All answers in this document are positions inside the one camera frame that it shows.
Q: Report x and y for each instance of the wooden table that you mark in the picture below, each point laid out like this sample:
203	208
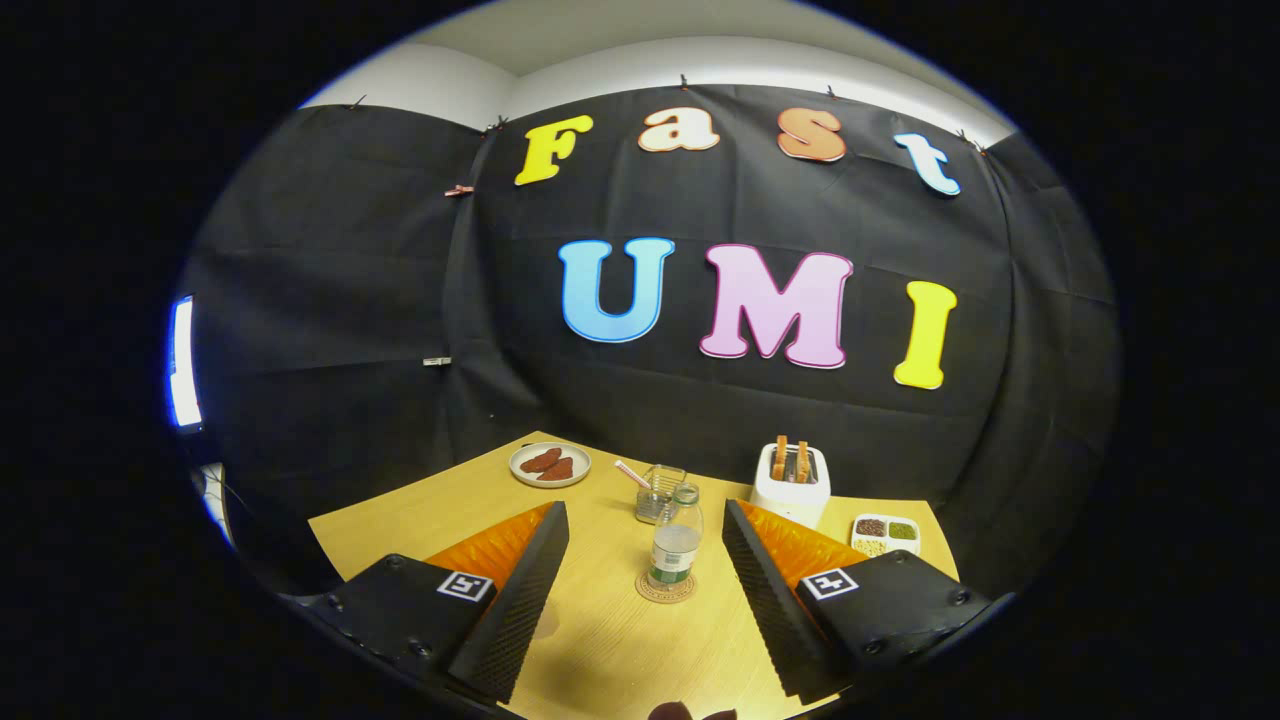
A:
620	650

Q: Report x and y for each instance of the ribbed glass holder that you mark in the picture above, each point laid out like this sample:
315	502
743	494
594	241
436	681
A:
655	497

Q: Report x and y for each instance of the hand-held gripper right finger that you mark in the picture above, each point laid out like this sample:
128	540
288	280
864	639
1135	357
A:
775	610

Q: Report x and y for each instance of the black backdrop cloth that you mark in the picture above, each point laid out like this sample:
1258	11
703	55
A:
350	300

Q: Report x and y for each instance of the small round plate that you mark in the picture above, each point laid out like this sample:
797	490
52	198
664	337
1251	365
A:
580	462

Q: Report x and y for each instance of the cream toaster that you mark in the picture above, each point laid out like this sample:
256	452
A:
790	505

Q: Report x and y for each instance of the bright white panel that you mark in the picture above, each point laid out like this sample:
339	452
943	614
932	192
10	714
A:
185	360

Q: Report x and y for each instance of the clear plastic juice bottle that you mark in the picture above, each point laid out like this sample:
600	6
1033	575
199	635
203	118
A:
675	550

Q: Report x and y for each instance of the divided dish of beans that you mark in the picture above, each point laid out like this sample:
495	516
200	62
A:
885	540

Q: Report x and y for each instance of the brown food piece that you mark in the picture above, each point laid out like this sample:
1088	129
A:
541	460
556	470

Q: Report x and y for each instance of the toast slice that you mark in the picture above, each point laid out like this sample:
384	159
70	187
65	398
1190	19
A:
802	462
779	458

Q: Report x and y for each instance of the round cork coaster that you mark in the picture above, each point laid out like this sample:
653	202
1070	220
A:
690	592

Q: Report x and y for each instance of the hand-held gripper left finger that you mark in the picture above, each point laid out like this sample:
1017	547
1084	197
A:
510	620

